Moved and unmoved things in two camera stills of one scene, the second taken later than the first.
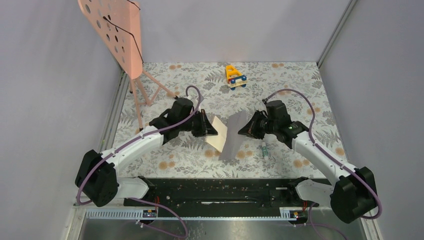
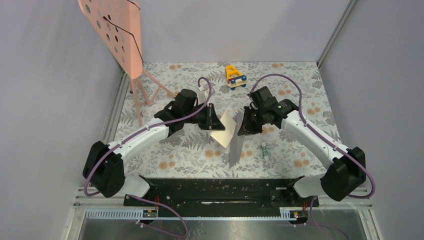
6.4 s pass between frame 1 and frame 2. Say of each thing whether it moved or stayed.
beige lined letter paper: moved
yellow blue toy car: stayed
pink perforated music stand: stayed
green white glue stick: stayed
